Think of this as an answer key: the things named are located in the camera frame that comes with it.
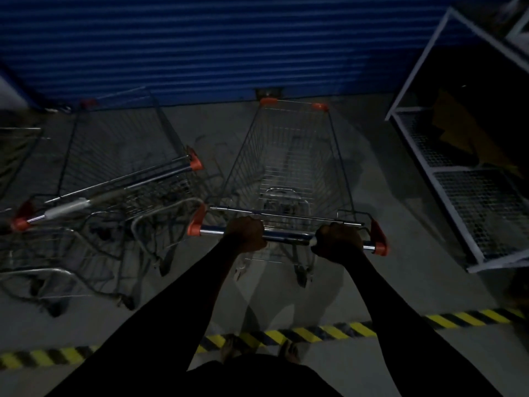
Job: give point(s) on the person's right hand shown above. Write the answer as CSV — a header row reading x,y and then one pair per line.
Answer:
x,y
339,243

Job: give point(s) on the person's left hand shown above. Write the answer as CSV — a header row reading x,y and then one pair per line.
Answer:
x,y
246,235

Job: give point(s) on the person's left forearm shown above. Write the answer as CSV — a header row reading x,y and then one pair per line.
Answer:
x,y
165,326

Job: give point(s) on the person's right forearm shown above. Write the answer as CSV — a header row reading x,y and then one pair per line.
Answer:
x,y
413,339

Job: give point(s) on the person's left foot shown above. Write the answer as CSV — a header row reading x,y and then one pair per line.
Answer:
x,y
229,347

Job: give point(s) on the person's foot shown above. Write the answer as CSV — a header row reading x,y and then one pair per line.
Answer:
x,y
290,351
229,347

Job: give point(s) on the person's right foot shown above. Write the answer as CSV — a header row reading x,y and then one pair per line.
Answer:
x,y
290,351

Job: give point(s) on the person's dark clothing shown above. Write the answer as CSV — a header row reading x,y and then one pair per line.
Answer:
x,y
264,378

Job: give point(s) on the white metal rack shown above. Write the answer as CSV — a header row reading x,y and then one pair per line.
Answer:
x,y
448,202

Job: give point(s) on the shutter floor lock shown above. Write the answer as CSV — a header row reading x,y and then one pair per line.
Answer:
x,y
269,93

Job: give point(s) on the blue roller shutter door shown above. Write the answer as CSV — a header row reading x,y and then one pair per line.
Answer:
x,y
248,45

